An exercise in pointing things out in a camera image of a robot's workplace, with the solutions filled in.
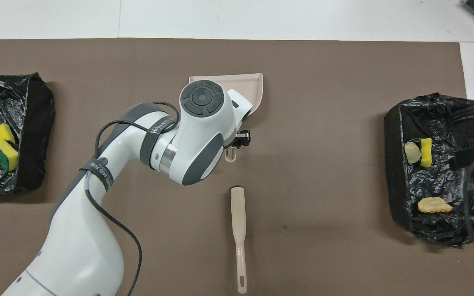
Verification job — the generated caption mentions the beige plastic dustpan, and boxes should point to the beige plastic dustpan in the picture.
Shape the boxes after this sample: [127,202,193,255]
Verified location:
[189,73,264,163]

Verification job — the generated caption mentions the brown paper table mat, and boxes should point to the brown paper table mat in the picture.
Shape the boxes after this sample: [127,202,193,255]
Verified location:
[0,38,474,296]

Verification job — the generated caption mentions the beige hand brush black bristles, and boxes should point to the beige hand brush black bristles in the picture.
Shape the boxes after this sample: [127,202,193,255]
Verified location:
[230,186,248,294]

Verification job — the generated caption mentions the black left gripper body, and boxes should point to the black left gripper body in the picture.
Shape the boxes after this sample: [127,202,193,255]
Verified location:
[233,129,252,149]

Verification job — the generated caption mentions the black bag lined bin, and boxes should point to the black bag lined bin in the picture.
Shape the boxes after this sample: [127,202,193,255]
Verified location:
[0,73,56,194]
[384,92,474,248]

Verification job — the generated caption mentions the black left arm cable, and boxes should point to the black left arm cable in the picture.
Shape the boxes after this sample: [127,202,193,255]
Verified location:
[81,101,181,296]

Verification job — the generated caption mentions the notched yellow sponge piece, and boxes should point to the notched yellow sponge piece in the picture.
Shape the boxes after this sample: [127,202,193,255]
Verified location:
[0,139,19,173]

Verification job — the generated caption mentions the pale food piece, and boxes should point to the pale food piece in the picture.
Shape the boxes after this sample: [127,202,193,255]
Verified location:
[417,197,453,214]

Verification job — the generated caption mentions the yellow sponge green backing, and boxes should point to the yellow sponge green backing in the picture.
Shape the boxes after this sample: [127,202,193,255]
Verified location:
[419,138,432,168]

